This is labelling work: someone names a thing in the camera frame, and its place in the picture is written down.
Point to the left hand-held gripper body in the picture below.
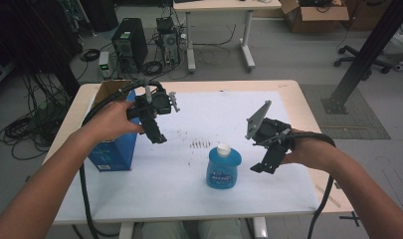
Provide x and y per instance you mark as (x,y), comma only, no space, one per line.
(146,109)

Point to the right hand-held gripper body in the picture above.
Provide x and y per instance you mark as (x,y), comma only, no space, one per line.
(272,132)

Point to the blue bottle with white cap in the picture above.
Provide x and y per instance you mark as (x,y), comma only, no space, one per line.
(223,169)

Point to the blue cardboard box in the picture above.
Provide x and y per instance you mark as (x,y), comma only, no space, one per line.
(117,152)

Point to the person's left hand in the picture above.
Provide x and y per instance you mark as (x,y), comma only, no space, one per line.
(111,122)

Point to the person's right hand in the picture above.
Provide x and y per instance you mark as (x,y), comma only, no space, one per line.
(310,152)

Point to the white table mat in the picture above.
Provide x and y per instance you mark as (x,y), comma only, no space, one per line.
(175,186)

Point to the white table leg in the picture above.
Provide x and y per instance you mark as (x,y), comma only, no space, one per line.
(126,231)
(260,229)

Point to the small grey power unit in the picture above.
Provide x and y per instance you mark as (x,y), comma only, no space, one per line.
(104,64)

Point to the black computer tower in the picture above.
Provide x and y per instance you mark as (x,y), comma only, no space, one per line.
(131,43)

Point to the grey tape strip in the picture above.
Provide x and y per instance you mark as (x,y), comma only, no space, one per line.
(337,185)

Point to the open computer tower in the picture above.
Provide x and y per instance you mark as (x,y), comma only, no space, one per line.
(169,43)

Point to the grey floor mat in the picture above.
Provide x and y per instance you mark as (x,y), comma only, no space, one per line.
(355,122)

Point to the black tape cross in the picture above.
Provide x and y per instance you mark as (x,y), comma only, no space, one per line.
(352,218)

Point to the office chair base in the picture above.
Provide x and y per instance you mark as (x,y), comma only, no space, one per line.
(364,59)

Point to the open brown cardboard box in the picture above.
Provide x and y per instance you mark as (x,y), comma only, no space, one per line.
(318,16)

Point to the white desk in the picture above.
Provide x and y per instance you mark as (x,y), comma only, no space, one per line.
(222,5)

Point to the dark tape strip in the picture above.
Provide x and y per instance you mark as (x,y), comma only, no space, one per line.
(27,178)

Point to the black curtain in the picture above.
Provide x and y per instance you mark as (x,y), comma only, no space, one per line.
(30,33)

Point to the closed brown cardboard box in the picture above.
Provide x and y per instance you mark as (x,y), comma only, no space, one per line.
(368,15)

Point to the black aluminium post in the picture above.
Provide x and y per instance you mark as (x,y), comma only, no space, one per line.
(371,46)

